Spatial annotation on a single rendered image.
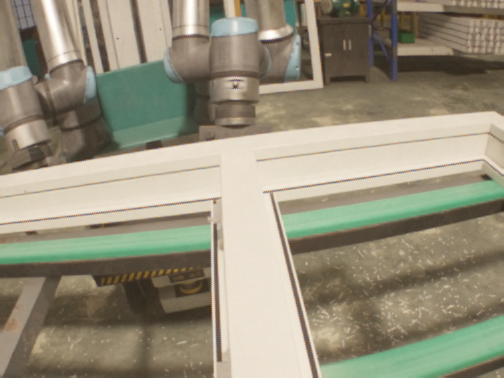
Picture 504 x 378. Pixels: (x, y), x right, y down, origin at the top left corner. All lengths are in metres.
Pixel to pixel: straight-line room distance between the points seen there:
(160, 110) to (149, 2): 0.39
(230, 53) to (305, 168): 0.27
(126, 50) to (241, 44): 0.72
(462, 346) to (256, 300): 0.19
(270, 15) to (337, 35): 2.93
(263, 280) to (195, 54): 0.61
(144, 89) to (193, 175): 0.81
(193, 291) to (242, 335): 1.14
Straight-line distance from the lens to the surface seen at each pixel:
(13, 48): 1.10
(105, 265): 0.49
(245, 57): 0.66
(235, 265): 0.30
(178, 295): 1.40
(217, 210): 0.37
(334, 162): 0.50
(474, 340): 0.35
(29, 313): 0.51
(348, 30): 3.97
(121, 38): 1.32
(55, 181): 0.54
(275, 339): 0.24
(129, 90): 1.26
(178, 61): 0.82
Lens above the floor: 1.14
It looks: 30 degrees down
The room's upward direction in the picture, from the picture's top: 7 degrees counter-clockwise
